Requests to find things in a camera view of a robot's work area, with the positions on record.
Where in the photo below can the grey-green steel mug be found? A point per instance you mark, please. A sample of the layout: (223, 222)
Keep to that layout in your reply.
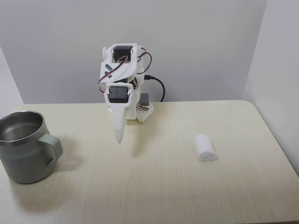
(25, 161)

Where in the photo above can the grey clamp block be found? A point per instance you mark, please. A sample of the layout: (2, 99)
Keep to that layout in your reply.
(145, 99)

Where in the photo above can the white gauze dressing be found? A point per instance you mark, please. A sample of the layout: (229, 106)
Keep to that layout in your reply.
(205, 148)

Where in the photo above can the white perforated base bracket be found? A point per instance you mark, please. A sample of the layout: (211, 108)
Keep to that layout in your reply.
(146, 114)

